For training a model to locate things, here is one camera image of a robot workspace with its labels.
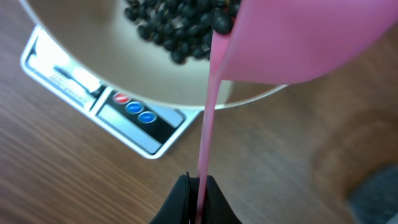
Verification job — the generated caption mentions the black beans in bowl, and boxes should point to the black beans in bowl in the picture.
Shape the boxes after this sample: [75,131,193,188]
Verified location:
[123,0,241,65]

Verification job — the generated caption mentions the white bowl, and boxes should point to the white bowl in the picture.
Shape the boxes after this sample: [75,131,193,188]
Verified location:
[19,0,289,111]

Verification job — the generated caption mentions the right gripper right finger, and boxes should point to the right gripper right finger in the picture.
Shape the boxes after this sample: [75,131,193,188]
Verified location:
[203,175,242,224]

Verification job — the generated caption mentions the pink plastic measuring scoop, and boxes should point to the pink plastic measuring scoop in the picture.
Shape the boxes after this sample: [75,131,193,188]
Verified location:
[195,0,397,223]

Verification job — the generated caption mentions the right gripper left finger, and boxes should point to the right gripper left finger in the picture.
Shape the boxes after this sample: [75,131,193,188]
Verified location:
[149,172,199,224]

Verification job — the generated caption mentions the white digital kitchen scale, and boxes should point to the white digital kitchen scale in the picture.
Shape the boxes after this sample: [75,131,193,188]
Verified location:
[20,26,200,159]

